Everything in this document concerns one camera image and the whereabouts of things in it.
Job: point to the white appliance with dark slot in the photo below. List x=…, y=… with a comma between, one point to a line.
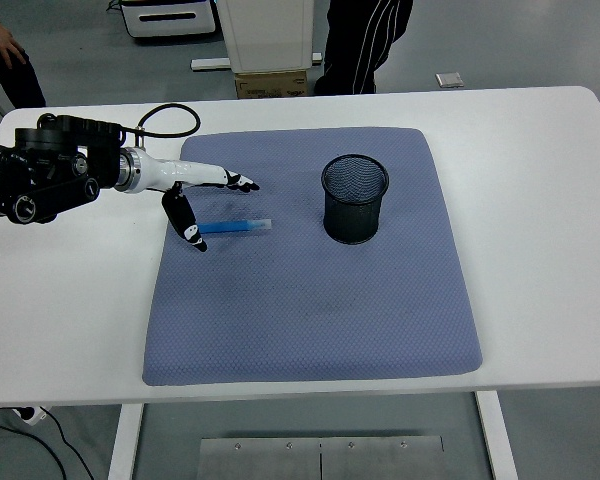
x=170, y=20

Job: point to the black mesh pen holder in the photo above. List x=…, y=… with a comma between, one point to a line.
x=352, y=215

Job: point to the white table leg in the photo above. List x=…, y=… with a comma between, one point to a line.
x=497, y=440
x=125, y=445

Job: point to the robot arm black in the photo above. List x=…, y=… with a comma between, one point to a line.
x=45, y=170

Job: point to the blue-grey textured mat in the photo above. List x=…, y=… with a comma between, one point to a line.
x=305, y=310

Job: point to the blue marker with clear cap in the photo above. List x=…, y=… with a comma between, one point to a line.
x=230, y=226

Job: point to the white pedestal cabinet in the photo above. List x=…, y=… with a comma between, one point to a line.
x=270, y=35

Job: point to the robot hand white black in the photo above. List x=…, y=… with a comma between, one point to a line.
x=180, y=170

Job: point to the person in striped trousers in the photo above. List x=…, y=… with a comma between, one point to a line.
x=360, y=45

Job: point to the cardboard box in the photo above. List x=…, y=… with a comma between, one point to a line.
x=272, y=85

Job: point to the grey metal plate with screws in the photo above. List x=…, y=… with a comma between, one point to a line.
x=280, y=462

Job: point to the small grey floor plate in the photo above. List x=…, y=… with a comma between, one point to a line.
x=449, y=80

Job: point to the white power strip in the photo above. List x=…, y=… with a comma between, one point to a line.
x=30, y=415

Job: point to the white pedestal base bar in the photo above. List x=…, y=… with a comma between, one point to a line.
x=210, y=63

